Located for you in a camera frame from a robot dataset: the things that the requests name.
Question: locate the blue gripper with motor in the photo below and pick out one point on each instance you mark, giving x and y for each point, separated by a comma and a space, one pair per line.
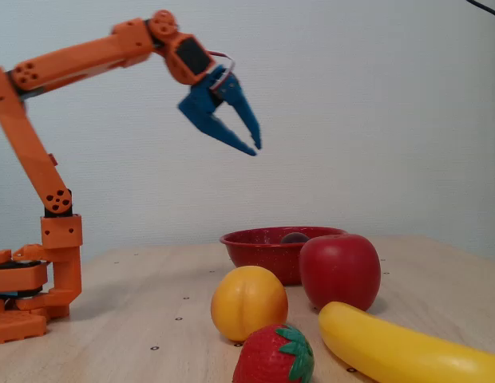
204, 100

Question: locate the dark purple plum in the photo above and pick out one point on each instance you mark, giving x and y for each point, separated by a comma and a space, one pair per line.
294, 238

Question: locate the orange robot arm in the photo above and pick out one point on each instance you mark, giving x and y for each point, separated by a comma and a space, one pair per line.
28, 139

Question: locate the orange robot base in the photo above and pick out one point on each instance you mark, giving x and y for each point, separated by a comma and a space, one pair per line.
60, 271

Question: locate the red speckled bowl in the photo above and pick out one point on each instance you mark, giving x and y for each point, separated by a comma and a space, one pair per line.
263, 255

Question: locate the yellow orange toy peach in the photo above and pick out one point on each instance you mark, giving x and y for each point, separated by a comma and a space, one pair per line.
249, 303

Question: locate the red toy apple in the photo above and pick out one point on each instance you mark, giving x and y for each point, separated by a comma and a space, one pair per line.
339, 271

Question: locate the red toy strawberry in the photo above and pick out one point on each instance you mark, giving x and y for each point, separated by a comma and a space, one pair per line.
263, 359

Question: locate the yellow toy banana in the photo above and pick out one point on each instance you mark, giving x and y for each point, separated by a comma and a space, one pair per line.
391, 351

